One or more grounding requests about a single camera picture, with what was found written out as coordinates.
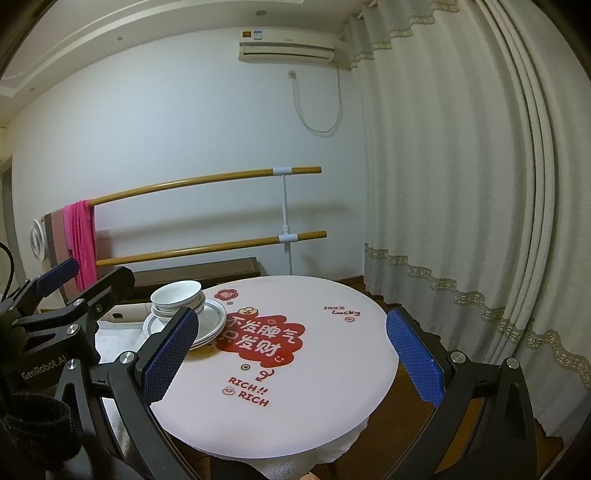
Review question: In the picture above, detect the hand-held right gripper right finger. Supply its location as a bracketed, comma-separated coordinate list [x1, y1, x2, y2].
[386, 307, 540, 480]

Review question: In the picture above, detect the white fan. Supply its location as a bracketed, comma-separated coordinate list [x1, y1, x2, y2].
[30, 219, 49, 264]

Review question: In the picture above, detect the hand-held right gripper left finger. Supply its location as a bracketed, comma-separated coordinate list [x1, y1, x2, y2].
[55, 307, 200, 480]

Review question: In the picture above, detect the pink towel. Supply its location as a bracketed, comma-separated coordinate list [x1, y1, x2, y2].
[63, 199, 99, 291]

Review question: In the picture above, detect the white wall air conditioner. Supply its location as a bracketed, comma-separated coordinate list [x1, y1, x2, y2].
[239, 41, 336, 65]

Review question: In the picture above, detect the black cable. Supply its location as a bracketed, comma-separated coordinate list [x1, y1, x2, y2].
[0, 240, 14, 296]

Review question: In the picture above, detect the short wooden barre rail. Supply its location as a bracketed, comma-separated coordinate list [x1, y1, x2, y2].
[96, 231, 328, 267]

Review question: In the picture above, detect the white barre stand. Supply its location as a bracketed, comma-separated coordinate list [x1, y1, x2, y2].
[272, 165, 301, 278]

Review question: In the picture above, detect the black fabric strap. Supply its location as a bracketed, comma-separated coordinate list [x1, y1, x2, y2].
[0, 392, 78, 462]

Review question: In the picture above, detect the brown cloth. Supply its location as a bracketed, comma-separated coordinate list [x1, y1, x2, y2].
[44, 208, 75, 259]

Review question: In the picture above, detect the white ceramic bowl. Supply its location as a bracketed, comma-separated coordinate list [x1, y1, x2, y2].
[154, 302, 206, 320]
[151, 295, 206, 317]
[150, 280, 204, 311]

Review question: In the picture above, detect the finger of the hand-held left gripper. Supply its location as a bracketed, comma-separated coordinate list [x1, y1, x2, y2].
[9, 266, 136, 342]
[0, 257, 81, 325]

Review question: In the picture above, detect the white power cord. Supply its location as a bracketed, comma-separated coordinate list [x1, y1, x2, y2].
[291, 69, 345, 137]

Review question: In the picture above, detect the white plate with grey rim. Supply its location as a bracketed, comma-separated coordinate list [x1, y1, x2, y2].
[187, 330, 222, 352]
[185, 323, 226, 349]
[142, 298, 228, 344]

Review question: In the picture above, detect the cream curtain with lace trim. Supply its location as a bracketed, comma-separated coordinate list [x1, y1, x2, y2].
[344, 0, 591, 439]

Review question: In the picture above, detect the round pink table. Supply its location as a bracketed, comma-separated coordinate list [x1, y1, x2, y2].
[134, 275, 400, 457]

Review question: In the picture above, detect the white table cloth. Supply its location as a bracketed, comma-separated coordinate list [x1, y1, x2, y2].
[249, 406, 375, 478]

